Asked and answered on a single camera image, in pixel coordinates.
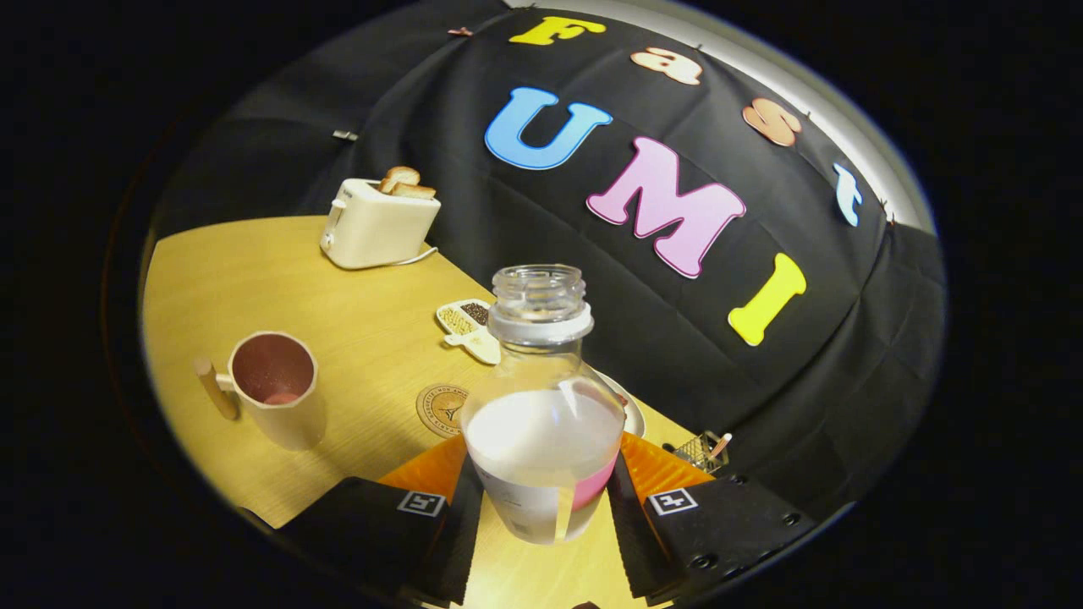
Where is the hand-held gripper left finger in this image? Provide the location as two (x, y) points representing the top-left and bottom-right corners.
(241, 433), (485, 606)

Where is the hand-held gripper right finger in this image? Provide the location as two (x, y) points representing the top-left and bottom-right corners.
(605, 431), (817, 606)

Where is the clear plastic juice bottle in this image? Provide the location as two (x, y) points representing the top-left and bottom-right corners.
(459, 264), (627, 546)

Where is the round brown coaster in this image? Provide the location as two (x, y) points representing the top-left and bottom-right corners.
(415, 383), (470, 438)

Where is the beige cup with wooden handle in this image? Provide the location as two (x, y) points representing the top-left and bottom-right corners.
(193, 331), (327, 452)

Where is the white round plate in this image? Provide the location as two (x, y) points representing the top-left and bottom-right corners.
(592, 370), (646, 439)

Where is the black backdrop cloth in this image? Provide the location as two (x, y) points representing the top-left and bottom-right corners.
(152, 0), (947, 517)

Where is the white divided snack dish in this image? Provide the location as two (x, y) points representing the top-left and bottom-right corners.
(436, 299), (502, 366)

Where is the wooden table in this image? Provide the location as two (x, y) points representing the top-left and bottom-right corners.
(141, 215), (703, 609)

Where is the cream toaster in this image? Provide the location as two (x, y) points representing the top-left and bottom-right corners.
(320, 178), (442, 271)

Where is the small wire basket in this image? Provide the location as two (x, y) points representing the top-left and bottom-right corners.
(673, 430), (733, 475)

